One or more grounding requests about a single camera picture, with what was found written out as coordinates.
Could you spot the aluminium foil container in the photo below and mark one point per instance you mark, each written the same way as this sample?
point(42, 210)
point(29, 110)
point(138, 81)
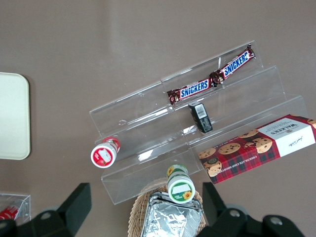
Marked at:
point(168, 219)

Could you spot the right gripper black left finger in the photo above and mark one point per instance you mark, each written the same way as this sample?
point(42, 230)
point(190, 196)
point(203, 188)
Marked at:
point(71, 212)

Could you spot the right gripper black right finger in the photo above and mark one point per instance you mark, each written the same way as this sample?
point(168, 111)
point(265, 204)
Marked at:
point(222, 222)

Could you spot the red cola bottle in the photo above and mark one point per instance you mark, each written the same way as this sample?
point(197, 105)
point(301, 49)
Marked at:
point(8, 212)

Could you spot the red tartan cookie box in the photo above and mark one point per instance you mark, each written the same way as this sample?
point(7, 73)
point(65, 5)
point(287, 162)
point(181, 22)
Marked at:
point(259, 148)

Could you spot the green lid yogurt cup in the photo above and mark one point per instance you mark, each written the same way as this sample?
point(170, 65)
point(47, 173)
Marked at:
point(181, 188)

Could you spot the clear acrylic bottle rack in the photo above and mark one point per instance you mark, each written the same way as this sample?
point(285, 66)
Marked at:
point(24, 205)

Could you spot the beige serving tray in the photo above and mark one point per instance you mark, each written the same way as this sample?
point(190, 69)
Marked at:
point(13, 116)

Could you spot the Snickers chocolate bar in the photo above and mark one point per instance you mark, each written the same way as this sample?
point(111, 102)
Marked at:
point(234, 65)
point(192, 90)

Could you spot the red lid yogurt cup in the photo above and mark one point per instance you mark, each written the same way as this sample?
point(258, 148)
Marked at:
point(103, 155)

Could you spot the oval wicker basket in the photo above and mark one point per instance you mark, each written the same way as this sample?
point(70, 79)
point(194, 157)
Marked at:
point(135, 217)

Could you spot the clear acrylic stepped stand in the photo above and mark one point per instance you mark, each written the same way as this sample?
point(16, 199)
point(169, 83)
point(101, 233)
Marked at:
point(138, 138)
point(247, 98)

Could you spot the small black box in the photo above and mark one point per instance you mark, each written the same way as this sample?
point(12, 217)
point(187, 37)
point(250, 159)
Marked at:
point(201, 117)

